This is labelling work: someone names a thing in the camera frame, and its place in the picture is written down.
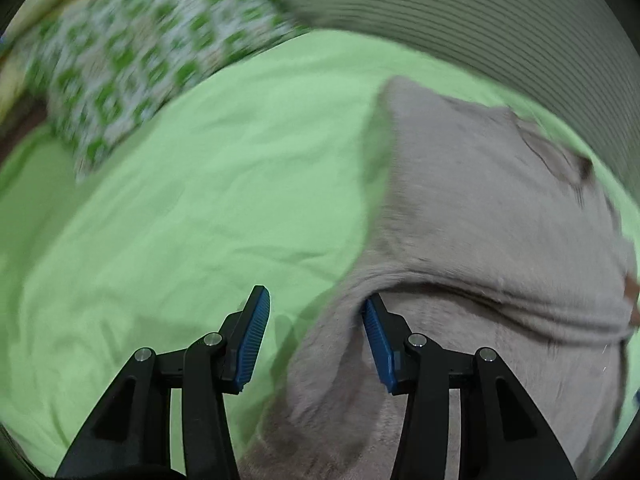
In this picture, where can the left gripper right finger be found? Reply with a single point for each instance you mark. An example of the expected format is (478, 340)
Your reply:
(503, 435)

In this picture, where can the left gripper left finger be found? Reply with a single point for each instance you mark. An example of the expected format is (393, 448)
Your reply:
(127, 434)

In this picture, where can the beige knit sweater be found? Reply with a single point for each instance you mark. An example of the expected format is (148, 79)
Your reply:
(492, 236)

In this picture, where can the green bed sheet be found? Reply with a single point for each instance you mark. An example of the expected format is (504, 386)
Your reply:
(269, 172)

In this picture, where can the green white checkered pillow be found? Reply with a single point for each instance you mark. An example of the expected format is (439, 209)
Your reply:
(106, 67)

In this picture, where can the striped grey duvet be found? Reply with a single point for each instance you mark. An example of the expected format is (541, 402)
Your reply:
(571, 56)

